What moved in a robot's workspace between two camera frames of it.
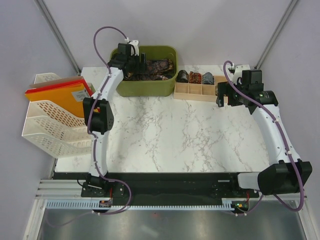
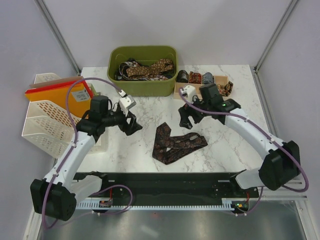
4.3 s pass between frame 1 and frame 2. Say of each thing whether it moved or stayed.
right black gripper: moved
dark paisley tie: moved
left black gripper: moved
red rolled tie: stayed
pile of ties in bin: stayed
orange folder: stayed
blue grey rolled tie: stayed
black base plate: stayed
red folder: stayed
